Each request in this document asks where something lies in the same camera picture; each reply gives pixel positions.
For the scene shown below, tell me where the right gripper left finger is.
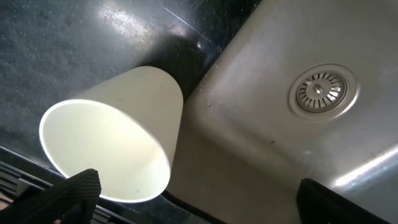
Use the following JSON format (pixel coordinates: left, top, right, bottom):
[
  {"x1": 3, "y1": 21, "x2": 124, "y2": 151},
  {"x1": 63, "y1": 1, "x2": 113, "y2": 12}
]
[{"x1": 0, "y1": 169, "x2": 102, "y2": 224}]

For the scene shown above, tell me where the steel sink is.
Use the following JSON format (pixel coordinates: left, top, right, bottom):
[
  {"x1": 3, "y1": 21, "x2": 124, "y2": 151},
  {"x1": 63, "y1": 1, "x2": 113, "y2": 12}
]
[{"x1": 165, "y1": 0, "x2": 398, "y2": 224}]

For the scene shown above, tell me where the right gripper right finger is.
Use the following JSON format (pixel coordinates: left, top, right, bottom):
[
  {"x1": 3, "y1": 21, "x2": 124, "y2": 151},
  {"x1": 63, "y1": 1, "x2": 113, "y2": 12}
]
[{"x1": 295, "y1": 177, "x2": 392, "y2": 224}]

